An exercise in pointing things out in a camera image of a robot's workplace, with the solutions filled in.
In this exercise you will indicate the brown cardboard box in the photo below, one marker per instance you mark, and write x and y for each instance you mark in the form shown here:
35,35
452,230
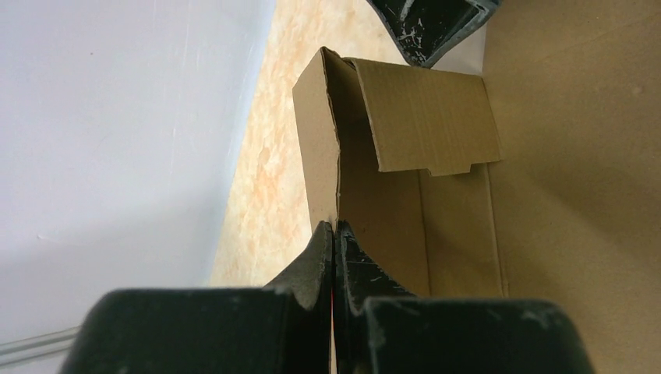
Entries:
538,178

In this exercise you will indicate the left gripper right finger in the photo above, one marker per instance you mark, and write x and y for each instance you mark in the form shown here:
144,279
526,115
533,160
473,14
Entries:
381,327

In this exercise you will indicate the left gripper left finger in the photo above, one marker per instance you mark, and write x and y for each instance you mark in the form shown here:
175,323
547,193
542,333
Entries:
281,327

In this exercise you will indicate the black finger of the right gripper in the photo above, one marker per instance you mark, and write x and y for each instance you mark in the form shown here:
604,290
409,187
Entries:
425,30

